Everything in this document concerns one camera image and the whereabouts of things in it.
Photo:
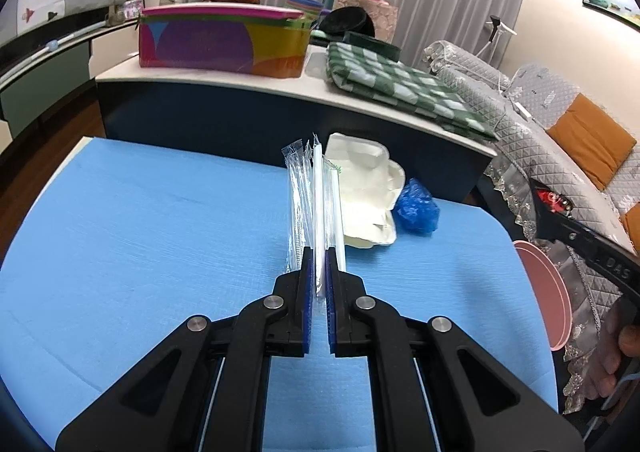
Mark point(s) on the colourful cardboard box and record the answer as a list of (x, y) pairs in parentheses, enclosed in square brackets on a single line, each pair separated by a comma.
[(215, 44)]

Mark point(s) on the white rod with blue ball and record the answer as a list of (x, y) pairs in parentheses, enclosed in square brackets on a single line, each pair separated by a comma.
[(50, 46)]

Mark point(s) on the white pulp food container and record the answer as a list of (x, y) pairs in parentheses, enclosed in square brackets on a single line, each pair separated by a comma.
[(365, 192)]

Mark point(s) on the person's right hand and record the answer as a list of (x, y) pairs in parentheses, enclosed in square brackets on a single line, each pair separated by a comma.
[(630, 344)]

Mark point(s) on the orange cushion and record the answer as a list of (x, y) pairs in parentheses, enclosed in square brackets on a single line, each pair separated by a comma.
[(632, 229), (590, 142)]

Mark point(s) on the pink plate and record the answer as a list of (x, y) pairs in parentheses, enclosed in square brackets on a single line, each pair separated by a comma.
[(545, 292)]

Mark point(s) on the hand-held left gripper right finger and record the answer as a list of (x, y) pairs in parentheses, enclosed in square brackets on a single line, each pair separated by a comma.
[(331, 302)]

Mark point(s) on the green checked cloth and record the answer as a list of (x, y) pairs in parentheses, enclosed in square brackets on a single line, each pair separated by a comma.
[(400, 87)]

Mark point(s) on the pink patterned gift bag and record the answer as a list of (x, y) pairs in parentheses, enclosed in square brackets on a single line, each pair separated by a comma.
[(382, 14)]

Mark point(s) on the stack of coloured bowls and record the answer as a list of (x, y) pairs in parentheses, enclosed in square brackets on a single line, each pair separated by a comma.
[(304, 6)]

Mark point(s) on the blue foam mat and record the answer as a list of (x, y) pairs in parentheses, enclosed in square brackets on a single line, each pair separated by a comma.
[(125, 232)]

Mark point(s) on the dark green low cabinet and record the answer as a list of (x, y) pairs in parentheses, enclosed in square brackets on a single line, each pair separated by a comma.
[(45, 77)]

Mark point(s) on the grey quilted sofa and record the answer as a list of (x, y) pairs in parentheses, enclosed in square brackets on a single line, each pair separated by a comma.
[(530, 142)]

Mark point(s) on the dark blue coffee table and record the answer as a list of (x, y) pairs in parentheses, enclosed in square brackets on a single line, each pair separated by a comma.
[(225, 117)]

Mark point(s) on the bundle of straws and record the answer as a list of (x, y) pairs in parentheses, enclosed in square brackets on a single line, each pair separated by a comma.
[(317, 202)]

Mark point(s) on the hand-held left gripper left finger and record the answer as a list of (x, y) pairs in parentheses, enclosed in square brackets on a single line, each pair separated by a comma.
[(306, 302)]

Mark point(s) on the dark green tray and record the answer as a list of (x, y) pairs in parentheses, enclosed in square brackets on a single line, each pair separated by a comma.
[(372, 44)]

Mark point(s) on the white floor stand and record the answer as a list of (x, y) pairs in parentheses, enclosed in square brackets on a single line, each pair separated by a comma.
[(495, 32)]

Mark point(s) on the black bowl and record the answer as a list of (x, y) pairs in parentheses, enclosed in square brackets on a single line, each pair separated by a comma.
[(345, 22)]

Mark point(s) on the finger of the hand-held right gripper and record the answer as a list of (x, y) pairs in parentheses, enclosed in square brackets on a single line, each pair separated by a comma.
[(570, 229)]

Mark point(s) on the crumpled blue plastic shoe cover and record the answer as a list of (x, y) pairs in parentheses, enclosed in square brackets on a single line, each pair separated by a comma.
[(415, 209)]

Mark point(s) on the small photo frame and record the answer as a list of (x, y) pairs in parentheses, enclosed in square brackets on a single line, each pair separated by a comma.
[(133, 8)]

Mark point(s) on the white remote control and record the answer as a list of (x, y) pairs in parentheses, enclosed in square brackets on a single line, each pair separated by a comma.
[(522, 109)]

